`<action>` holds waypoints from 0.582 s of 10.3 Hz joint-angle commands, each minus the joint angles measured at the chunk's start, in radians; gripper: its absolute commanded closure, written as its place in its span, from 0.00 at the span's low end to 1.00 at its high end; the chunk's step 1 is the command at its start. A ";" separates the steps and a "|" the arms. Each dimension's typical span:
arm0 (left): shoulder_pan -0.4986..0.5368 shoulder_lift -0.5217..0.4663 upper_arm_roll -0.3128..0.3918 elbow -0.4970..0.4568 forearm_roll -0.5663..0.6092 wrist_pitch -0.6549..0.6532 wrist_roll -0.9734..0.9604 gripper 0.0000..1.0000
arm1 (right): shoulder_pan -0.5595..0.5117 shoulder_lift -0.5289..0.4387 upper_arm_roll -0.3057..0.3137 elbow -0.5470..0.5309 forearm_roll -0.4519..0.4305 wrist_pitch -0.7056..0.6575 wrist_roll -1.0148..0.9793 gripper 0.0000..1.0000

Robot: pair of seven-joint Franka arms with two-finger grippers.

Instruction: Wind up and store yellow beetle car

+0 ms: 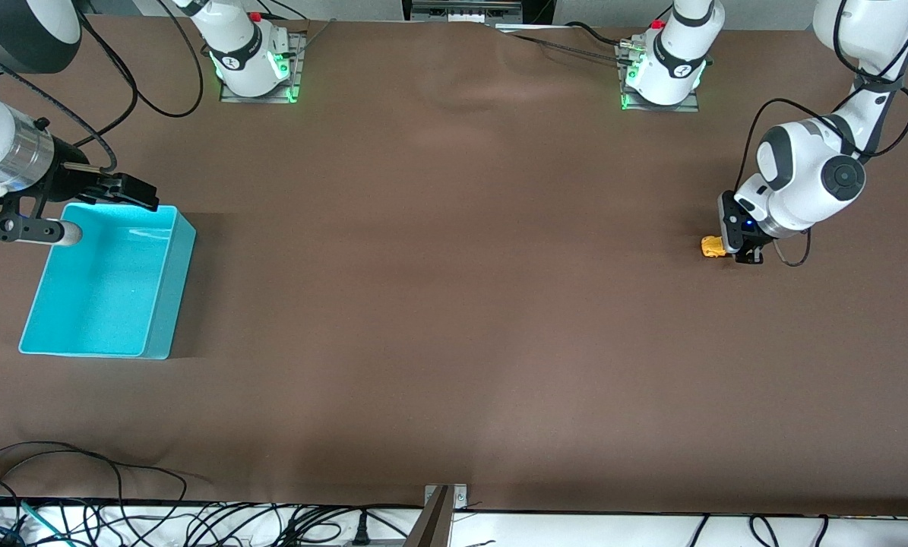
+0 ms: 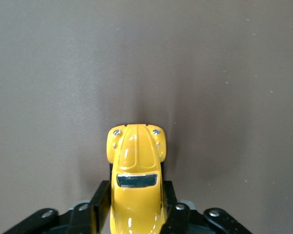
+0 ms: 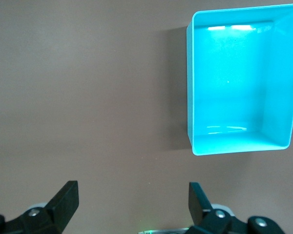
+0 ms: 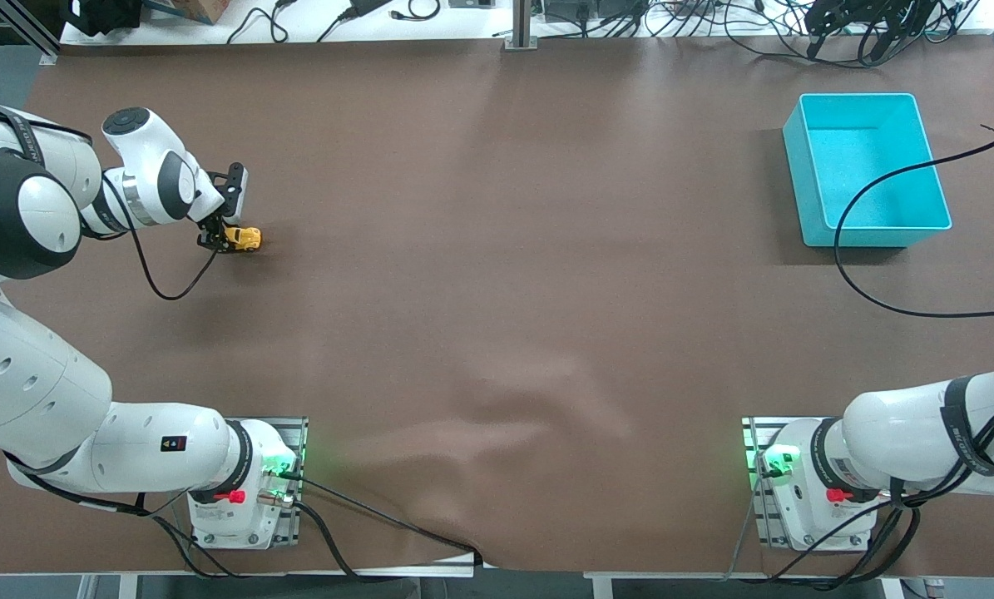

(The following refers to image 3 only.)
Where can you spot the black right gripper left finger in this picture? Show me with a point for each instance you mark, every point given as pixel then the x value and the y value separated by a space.
pixel 61 207

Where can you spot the brown table cloth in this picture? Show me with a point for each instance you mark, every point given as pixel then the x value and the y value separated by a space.
pixel 88 97

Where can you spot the turquoise plastic bin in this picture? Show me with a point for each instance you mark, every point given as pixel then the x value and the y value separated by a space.
pixel 234 85

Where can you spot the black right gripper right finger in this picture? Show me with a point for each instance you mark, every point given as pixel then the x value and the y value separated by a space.
pixel 197 204

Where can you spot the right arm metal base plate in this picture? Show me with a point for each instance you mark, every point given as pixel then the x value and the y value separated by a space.
pixel 161 230

